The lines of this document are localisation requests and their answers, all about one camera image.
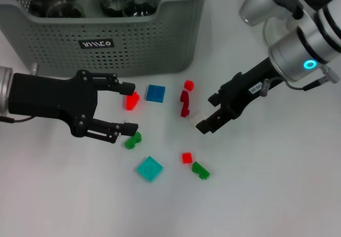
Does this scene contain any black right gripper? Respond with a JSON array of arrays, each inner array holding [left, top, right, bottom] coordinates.
[[195, 56, 283, 136]]

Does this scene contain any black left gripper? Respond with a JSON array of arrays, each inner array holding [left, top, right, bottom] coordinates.
[[9, 70, 139, 145]]

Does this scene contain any dark red brick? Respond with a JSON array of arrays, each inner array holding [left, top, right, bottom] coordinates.
[[180, 90, 191, 117]]

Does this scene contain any green brick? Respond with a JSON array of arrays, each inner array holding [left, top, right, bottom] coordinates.
[[191, 161, 211, 181], [124, 131, 142, 150]]

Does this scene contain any grey-green perforated storage bin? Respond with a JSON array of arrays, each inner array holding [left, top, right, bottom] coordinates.
[[0, 0, 214, 77]]

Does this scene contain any bright red slope brick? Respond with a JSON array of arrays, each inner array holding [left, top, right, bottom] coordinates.
[[122, 91, 141, 111]]

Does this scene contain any blue square plate brick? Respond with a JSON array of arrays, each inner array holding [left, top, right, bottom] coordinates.
[[144, 84, 166, 103]]

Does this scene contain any teal square plate brick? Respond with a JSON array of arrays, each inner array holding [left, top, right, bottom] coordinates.
[[136, 156, 164, 183]]

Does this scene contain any left gripper grey cable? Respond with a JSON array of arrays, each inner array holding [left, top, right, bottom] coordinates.
[[0, 115, 36, 124]]

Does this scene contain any right gripper silver cable plug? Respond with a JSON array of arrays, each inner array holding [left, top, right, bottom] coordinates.
[[259, 65, 341, 97]]

